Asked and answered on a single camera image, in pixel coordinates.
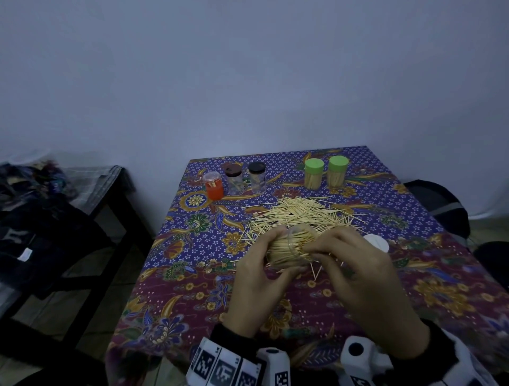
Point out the person's left hand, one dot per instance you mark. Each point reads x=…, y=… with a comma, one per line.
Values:
x=254, y=290

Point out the person's right hand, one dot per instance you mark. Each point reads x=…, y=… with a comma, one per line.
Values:
x=370, y=294

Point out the person's right thumb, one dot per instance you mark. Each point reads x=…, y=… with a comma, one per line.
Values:
x=328, y=272

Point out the person's left thumb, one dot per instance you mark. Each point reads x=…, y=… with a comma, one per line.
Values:
x=292, y=273

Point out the clear plastic toothpick container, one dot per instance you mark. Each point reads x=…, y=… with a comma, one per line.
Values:
x=296, y=232

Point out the person's left forearm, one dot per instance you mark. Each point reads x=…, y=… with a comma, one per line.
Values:
x=234, y=342

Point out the person's right forearm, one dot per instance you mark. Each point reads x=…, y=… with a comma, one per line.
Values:
x=429, y=356

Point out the bundle of packed toothpicks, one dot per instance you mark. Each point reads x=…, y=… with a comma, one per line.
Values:
x=284, y=250

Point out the white round lid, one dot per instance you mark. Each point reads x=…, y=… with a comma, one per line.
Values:
x=377, y=241

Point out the pile of loose toothpicks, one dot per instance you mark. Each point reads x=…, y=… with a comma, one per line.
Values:
x=294, y=212

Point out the green lid toothpick jar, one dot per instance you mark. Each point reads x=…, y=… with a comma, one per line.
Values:
x=338, y=172
x=313, y=175

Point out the clear jar with black lid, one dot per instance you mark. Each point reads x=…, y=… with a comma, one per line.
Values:
x=257, y=179

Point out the floral batik tablecloth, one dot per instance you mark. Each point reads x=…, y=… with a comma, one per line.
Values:
x=191, y=254

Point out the clear jar with brown lid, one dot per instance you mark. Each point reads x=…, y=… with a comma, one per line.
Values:
x=234, y=181

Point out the orange toothpick jar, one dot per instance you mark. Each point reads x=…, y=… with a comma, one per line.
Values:
x=214, y=187

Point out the black backpack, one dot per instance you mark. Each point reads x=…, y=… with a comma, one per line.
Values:
x=441, y=206

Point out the black side table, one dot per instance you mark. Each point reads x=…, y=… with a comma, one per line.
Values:
x=119, y=222

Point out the grey folded cloth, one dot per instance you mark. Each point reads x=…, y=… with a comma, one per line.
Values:
x=93, y=183

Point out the heap of dark clothes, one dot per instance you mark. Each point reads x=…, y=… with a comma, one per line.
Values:
x=43, y=230

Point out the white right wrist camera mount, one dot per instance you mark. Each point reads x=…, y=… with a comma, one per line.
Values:
x=364, y=360

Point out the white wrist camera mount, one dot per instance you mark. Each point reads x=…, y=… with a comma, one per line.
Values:
x=364, y=360
x=226, y=368

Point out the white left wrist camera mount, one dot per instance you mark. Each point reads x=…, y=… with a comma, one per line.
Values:
x=226, y=368

